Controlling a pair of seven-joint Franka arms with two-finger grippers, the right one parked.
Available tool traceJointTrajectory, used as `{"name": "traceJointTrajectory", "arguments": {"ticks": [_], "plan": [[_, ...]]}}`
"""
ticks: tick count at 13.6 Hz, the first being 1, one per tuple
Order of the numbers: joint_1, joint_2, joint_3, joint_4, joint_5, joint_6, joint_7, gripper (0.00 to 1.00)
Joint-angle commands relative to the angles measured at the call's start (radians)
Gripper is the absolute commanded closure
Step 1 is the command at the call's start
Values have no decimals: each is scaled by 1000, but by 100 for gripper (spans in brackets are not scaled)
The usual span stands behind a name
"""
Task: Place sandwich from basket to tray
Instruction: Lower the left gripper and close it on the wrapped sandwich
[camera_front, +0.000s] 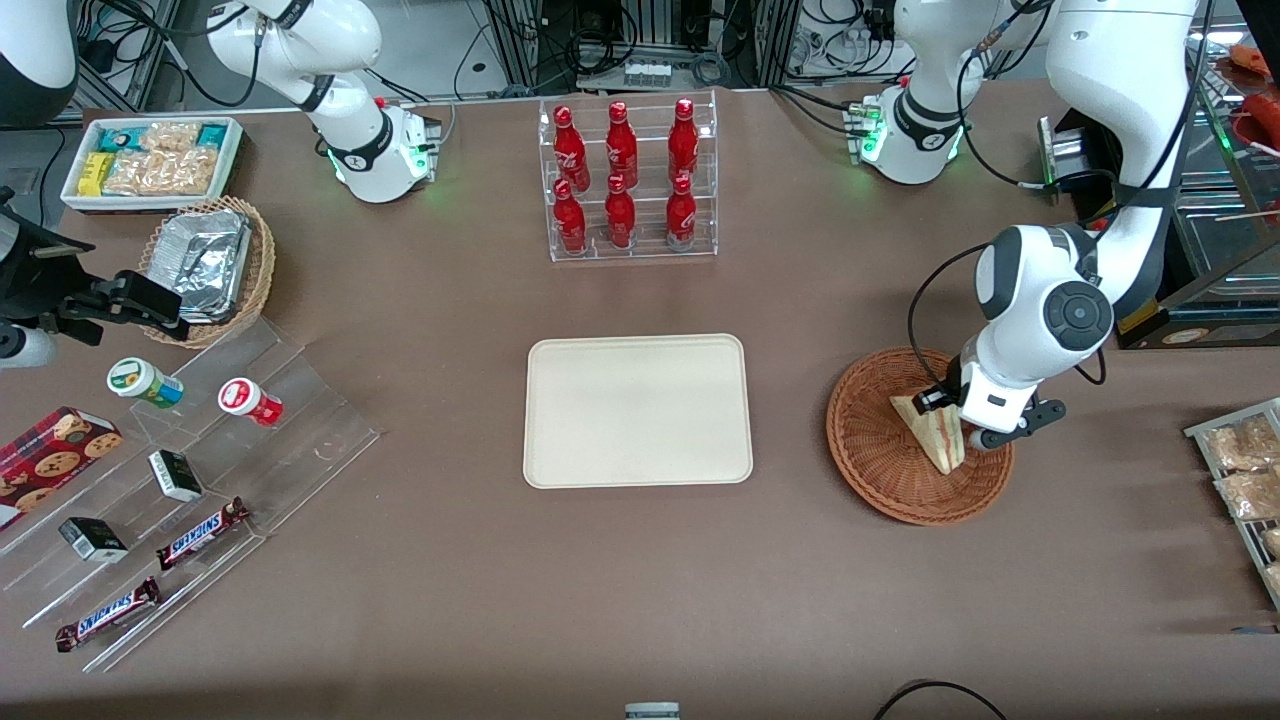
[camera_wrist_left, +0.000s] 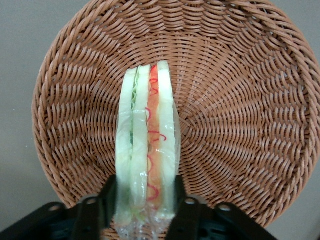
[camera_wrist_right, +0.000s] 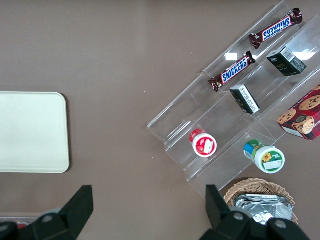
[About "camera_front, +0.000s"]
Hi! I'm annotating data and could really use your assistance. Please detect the small clear cracker bag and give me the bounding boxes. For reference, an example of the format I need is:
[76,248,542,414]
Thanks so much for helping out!
[139,121,202,154]

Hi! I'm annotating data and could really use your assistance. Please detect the triangular sandwich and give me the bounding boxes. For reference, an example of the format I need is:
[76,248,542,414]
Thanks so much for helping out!
[889,392,968,476]

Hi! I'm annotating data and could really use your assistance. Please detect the red soda bottle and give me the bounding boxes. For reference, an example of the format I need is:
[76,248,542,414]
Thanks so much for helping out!
[552,178,589,254]
[552,105,592,193]
[664,174,698,248]
[667,97,700,183]
[605,100,640,187]
[603,173,638,250]

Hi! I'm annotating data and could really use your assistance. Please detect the black food warmer machine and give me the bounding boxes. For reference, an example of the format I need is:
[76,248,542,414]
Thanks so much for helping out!
[1038,0,1280,351]

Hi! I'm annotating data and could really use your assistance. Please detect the silver foil container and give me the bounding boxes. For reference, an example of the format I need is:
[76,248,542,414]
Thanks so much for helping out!
[157,207,252,324]

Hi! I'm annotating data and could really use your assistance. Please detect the grey wire rack tray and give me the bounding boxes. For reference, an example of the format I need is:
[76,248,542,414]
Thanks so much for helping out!
[1184,397,1280,612]

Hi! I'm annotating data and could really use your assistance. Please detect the clear acrylic bottle rack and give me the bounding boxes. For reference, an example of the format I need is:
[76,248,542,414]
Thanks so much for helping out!
[537,89,720,264]

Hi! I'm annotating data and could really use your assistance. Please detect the white plastic snack bin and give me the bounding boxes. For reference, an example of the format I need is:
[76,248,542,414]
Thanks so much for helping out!
[61,115,245,214]

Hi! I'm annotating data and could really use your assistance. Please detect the large clear cracker bag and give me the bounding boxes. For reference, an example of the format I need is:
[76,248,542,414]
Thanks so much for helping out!
[102,147,220,197]

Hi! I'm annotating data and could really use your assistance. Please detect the green lid yogurt cup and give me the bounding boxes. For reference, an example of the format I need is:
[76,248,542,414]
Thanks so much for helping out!
[106,357,185,410]

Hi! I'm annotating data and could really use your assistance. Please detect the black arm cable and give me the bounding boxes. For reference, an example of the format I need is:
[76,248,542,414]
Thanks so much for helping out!
[905,0,1217,393]

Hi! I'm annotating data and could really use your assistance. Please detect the small black white box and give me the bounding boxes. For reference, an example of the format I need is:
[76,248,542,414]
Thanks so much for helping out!
[57,516,130,564]
[147,449,204,503]

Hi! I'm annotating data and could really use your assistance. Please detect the aluminium frame rack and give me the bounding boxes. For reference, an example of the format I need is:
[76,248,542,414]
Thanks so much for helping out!
[484,0,803,93]

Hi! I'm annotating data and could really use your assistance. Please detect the black looped cable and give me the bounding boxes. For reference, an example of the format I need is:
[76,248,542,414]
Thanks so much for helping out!
[872,679,1007,720]

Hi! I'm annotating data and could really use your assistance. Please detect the clear acrylic stepped shelf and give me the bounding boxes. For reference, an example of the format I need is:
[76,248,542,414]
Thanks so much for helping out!
[0,317,382,674]

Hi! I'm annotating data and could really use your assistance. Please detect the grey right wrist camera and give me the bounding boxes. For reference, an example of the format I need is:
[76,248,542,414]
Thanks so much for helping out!
[0,325,59,372]

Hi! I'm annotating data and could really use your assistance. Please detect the Snickers chocolate bar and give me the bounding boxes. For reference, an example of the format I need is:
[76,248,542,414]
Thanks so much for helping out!
[155,496,252,572]
[54,576,163,654]

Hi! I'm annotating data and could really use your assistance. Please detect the cream rectangular tray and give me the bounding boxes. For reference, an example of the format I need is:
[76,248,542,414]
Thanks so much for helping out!
[522,333,754,491]

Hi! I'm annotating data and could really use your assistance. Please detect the red cookie box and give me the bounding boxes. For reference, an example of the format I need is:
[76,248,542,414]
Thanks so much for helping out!
[0,405,124,532]

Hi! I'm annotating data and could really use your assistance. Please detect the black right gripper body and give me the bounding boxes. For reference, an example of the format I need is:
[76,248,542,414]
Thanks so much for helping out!
[0,188,99,331]

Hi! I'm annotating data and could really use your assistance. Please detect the red lid yogurt cup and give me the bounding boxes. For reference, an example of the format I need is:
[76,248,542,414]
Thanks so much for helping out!
[217,377,285,429]

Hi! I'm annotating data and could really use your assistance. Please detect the brown wicker basket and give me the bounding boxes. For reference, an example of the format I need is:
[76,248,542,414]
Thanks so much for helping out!
[825,345,1016,528]

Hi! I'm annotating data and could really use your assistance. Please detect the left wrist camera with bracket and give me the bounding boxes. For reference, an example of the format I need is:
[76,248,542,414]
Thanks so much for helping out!
[964,397,1068,452]

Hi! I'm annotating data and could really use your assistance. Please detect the tan wicker basket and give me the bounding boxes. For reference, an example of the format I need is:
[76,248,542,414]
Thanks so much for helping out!
[138,195,277,350]

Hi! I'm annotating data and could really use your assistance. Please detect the red sausage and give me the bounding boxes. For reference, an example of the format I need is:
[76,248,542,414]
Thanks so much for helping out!
[1242,91,1280,153]

